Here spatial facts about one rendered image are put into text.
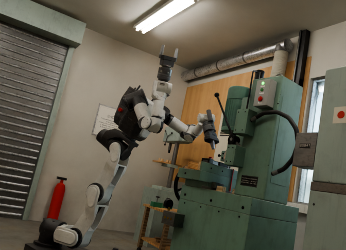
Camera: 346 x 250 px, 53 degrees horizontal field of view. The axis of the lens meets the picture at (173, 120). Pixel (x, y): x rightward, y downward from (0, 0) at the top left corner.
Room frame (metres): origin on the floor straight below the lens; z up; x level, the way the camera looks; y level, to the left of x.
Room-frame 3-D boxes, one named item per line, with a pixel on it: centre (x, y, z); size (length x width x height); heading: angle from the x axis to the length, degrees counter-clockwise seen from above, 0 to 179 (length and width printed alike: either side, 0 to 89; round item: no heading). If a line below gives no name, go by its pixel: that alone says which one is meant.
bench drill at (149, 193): (4.74, -0.13, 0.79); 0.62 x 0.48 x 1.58; 27
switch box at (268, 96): (1.96, -0.49, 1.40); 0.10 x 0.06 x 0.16; 37
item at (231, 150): (2.06, -0.40, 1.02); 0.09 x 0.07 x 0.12; 127
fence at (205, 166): (2.29, -0.46, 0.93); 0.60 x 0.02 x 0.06; 127
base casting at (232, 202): (2.20, -0.49, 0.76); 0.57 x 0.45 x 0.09; 37
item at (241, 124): (2.04, -0.42, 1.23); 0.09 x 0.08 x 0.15; 37
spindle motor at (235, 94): (2.30, -0.42, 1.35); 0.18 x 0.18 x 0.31
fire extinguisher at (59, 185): (4.72, 1.27, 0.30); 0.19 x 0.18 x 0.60; 29
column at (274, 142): (2.07, -0.59, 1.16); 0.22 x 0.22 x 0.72; 37
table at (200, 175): (2.40, -0.37, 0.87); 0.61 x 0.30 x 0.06; 127
